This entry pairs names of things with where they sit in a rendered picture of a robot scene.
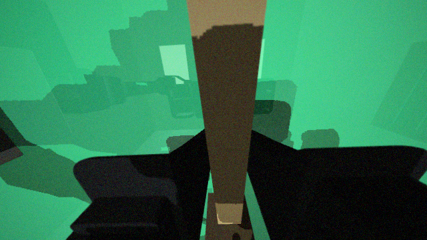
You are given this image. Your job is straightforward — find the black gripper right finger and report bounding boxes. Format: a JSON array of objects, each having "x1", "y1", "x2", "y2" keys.
[{"x1": 247, "y1": 130, "x2": 427, "y2": 240}]

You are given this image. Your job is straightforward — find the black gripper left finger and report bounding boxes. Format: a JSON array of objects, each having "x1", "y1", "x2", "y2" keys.
[{"x1": 73, "y1": 129, "x2": 210, "y2": 240}]

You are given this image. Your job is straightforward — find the long brown wooden rail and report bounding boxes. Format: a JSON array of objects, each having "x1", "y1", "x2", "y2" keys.
[{"x1": 186, "y1": 0, "x2": 267, "y2": 224}]

